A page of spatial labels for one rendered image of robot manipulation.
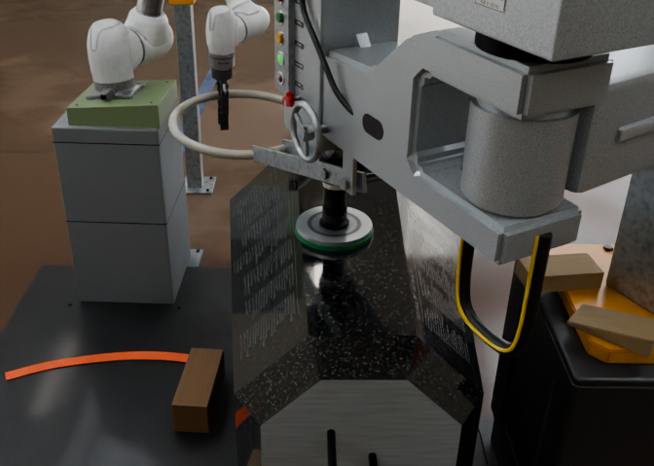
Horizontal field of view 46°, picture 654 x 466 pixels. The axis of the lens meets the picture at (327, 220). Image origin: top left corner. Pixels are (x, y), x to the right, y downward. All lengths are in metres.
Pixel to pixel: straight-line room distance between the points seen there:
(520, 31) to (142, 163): 2.01
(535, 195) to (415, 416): 0.67
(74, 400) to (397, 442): 1.39
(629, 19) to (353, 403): 1.00
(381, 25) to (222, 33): 0.94
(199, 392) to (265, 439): 0.85
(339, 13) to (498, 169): 0.62
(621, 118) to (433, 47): 0.37
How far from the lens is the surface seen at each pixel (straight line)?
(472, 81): 1.36
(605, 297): 2.12
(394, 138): 1.59
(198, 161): 4.16
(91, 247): 3.23
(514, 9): 1.23
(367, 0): 1.83
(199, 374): 2.74
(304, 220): 2.15
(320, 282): 1.94
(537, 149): 1.35
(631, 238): 2.07
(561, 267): 2.11
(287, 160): 2.19
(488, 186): 1.39
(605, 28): 1.23
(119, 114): 2.95
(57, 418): 2.86
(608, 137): 1.49
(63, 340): 3.20
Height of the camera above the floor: 1.91
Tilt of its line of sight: 29 degrees down
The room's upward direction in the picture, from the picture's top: 1 degrees clockwise
